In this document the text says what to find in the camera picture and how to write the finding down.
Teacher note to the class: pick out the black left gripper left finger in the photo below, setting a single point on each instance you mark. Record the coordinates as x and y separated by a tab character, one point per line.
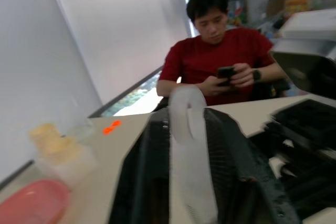
143	171

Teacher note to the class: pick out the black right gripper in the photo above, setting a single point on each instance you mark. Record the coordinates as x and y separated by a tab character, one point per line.
307	171

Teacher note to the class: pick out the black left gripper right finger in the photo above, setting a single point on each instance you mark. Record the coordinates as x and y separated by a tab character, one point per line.
236	161

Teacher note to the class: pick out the white plastic syringe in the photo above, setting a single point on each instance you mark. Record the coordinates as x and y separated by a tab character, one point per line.
190	171

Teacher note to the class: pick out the black smartphone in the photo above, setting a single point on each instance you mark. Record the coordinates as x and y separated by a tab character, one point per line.
225	75

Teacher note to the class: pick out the pink plastic cup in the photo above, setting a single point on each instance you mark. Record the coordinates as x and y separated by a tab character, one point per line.
31	203

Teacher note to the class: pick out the man's left hand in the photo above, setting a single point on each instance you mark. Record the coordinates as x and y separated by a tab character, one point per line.
242	75

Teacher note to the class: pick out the man's right hand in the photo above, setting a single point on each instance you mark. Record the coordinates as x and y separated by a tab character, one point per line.
214	87

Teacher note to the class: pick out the dark device with silver rim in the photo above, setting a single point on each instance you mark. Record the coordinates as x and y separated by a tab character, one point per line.
307	73

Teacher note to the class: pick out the orange tape mark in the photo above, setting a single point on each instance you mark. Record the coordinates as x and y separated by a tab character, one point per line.
112	127

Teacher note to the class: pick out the black wrist watch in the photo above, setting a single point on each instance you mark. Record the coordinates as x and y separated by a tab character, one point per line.
257	75

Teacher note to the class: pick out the clear bottle with yellow cap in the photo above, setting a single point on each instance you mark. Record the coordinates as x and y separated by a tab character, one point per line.
65	161
43	132

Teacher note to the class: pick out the white box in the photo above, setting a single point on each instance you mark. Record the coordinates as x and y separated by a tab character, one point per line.
309	23

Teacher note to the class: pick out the man in red shirt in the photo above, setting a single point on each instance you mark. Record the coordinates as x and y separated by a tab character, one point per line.
210	51

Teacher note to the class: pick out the yellow snack packages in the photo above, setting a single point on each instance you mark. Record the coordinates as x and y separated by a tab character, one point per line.
298	3

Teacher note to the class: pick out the brown cardboard box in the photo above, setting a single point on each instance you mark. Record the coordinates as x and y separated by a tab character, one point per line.
276	5

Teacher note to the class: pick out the colourful poster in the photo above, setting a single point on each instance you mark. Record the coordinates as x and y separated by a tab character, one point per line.
237	6

